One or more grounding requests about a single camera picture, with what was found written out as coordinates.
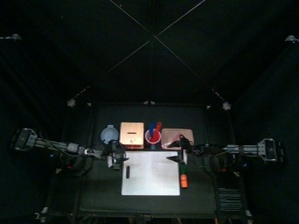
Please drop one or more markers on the red plastic spatula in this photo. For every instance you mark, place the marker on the red plastic spatula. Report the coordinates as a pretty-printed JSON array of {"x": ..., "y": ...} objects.
[{"x": 157, "y": 128}]

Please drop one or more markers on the orange toy carrot green top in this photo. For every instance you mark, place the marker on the orange toy carrot green top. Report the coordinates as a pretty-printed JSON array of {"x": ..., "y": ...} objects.
[{"x": 183, "y": 180}]

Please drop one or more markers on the small blue block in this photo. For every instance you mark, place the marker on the small blue block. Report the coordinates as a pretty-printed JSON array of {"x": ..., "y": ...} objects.
[{"x": 153, "y": 146}]

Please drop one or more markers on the red plastic cup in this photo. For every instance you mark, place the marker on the red plastic cup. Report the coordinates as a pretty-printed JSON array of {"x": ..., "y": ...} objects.
[{"x": 153, "y": 137}]

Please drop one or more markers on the blue plastic utensil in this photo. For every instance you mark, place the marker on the blue plastic utensil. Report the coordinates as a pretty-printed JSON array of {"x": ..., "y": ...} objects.
[{"x": 153, "y": 129}]

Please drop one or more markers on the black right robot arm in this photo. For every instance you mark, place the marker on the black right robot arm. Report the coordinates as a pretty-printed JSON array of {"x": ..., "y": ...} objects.
[{"x": 241, "y": 149}]

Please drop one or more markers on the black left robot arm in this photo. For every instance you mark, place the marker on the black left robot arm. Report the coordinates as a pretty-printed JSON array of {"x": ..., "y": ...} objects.
[{"x": 58, "y": 145}]

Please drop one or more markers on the wooden box with slot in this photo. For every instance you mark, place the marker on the wooden box with slot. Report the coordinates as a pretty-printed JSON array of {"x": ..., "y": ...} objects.
[{"x": 131, "y": 135}]

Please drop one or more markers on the white plastic cutting board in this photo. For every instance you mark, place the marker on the white plastic cutting board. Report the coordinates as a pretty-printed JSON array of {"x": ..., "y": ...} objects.
[{"x": 151, "y": 175}]

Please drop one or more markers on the pink plastic tray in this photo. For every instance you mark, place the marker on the pink plastic tray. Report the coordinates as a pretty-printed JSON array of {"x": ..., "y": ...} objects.
[{"x": 171, "y": 137}]

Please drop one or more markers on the white text label sticker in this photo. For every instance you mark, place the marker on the white text label sticker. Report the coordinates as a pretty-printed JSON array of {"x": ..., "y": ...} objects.
[{"x": 230, "y": 199}]

